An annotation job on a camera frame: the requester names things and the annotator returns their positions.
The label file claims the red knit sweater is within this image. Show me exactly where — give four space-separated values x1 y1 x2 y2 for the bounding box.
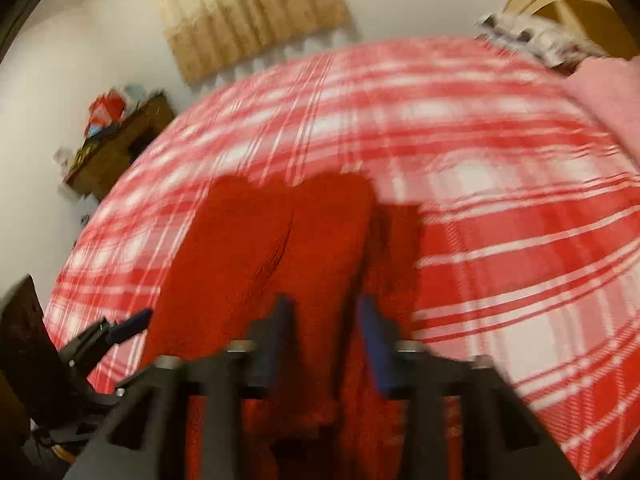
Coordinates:
141 172 421 479

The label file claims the red white plaid bedsheet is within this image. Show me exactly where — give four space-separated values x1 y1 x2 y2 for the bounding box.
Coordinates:
44 38 639 479

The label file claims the brown wooden desk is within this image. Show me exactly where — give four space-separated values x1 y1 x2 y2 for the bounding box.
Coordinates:
63 91 175 202

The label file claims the red box on desk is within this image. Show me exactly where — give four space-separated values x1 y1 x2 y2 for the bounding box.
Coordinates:
85 89 126 138

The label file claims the beige window curtain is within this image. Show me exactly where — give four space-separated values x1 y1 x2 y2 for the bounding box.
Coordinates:
154 0 352 84

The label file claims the pink floral blanket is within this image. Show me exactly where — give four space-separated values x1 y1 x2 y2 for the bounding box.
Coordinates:
562 56 640 162

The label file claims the black white patterned pillow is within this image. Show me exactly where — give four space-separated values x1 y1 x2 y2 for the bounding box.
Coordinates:
476 12 608 68

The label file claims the cream wooden headboard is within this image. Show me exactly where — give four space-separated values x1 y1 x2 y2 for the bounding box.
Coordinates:
503 0 639 60

